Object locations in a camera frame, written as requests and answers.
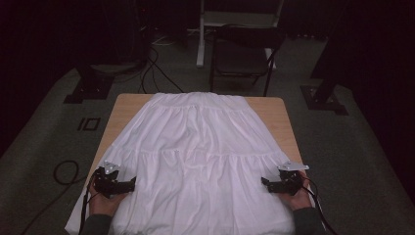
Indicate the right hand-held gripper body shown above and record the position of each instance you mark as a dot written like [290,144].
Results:
[290,182]

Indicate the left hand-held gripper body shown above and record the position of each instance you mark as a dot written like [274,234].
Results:
[104,182]

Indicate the white skirt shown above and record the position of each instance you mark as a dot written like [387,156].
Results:
[202,156]

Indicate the person's right hand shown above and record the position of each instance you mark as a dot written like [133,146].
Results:
[298,199]

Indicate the person's left hand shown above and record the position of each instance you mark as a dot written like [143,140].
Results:
[104,204]

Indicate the black stand base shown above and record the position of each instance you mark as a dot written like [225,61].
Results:
[323,99]
[88,88]

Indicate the black folding chair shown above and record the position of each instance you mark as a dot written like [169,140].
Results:
[243,55]

